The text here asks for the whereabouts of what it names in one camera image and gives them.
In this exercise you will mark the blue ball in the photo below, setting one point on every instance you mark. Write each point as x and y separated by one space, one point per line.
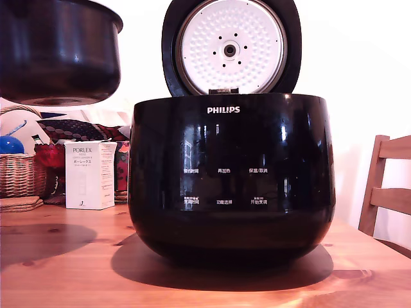
11 146

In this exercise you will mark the black Philips rice cooker body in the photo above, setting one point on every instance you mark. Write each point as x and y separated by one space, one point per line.
231 144

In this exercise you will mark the floral patterned container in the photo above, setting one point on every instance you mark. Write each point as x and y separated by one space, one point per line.
122 167

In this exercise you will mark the black rice cooker pot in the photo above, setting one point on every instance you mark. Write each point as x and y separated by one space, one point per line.
64 57

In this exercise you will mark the white blue printed cloth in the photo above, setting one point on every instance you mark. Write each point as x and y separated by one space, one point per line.
83 114

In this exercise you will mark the woven wicker basket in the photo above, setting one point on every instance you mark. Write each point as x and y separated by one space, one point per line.
19 174

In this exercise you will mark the wooden chair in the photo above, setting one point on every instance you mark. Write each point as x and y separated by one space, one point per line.
395 146

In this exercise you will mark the dark dotted patterned cushion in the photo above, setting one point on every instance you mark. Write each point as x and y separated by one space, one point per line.
70 128

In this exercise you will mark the white Porlex cardboard box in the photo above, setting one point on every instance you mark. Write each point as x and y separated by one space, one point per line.
83 179

